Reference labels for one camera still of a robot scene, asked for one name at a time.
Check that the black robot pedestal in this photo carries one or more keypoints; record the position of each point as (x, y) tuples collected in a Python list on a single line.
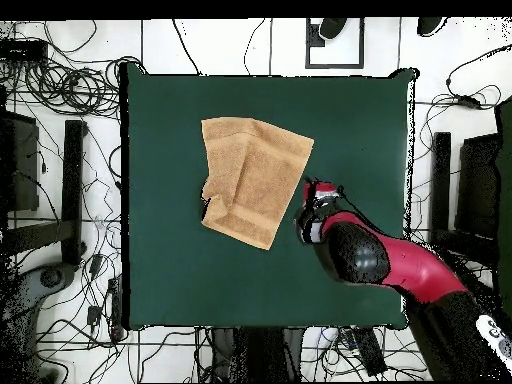
[(260, 356)]

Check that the dark green table cloth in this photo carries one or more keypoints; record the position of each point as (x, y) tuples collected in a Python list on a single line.
[(180, 280)]

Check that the grey office chair base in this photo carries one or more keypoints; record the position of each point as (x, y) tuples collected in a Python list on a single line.
[(52, 277)]

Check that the green hanging cloth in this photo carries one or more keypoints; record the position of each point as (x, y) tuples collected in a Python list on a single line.
[(504, 200)]

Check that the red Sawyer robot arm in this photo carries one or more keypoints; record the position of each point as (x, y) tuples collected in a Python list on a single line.
[(416, 268)]

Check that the black power adapter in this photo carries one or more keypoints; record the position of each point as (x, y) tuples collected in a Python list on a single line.
[(96, 264), (468, 102), (94, 316)]

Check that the black equipment box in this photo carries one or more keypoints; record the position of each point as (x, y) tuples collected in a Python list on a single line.
[(24, 168), (478, 184)]

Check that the black power strip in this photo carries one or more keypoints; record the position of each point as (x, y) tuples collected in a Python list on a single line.
[(370, 352), (116, 308)]

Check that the flat black box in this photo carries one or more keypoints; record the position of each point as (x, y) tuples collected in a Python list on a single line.
[(24, 50)]

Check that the tan terry towel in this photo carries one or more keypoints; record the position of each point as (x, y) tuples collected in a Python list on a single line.
[(256, 168)]

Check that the black stand frame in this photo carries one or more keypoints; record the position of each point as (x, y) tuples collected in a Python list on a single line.
[(72, 192), (440, 180)]

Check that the person's foot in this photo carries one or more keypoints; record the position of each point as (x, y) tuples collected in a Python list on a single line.
[(332, 28), (430, 26)]

